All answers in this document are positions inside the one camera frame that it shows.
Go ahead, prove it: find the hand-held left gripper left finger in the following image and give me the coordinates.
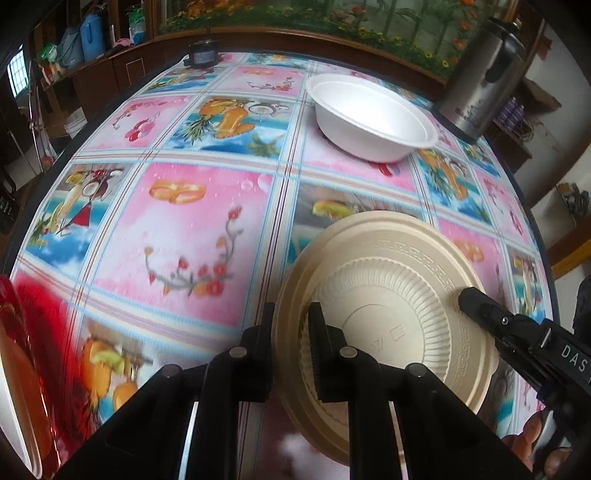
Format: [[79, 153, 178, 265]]
[[55, 302, 276, 480]]

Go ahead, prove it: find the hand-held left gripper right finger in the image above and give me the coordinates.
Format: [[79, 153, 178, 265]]
[[307, 302, 527, 480]]

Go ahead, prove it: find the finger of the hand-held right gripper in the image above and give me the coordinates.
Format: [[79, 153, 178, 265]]
[[457, 287, 550, 354]]

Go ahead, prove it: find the beige ribbed plastic bowl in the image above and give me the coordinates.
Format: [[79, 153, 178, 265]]
[[272, 211, 499, 467]]

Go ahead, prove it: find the person's right hand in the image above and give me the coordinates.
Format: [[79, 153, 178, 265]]
[[503, 411, 571, 478]]

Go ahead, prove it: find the dark metal tool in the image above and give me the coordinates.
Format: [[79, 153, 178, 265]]
[[556, 182, 589, 217]]

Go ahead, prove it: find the fruit print tablecloth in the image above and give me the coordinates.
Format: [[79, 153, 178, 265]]
[[9, 52, 552, 480]]

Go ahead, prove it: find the purple bottles pack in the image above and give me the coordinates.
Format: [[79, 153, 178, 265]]
[[499, 98, 525, 130]]

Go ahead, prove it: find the stainless steel thermos jug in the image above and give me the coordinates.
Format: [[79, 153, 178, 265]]
[[438, 16, 527, 139]]

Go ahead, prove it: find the large red wedding plate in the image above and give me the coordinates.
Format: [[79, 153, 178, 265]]
[[0, 274, 61, 478]]

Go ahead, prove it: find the white foam bowl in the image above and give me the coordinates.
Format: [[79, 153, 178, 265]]
[[305, 74, 438, 163]]

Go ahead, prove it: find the small black round device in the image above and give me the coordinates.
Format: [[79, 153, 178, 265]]
[[183, 41, 222, 69]]

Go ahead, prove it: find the green and white bag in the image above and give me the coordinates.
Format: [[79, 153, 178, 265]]
[[128, 7, 147, 44]]

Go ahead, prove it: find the blue plastic jug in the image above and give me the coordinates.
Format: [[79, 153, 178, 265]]
[[79, 13, 114, 63]]

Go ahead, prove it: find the flower wall mural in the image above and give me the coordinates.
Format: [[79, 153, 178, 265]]
[[159, 0, 509, 77]]

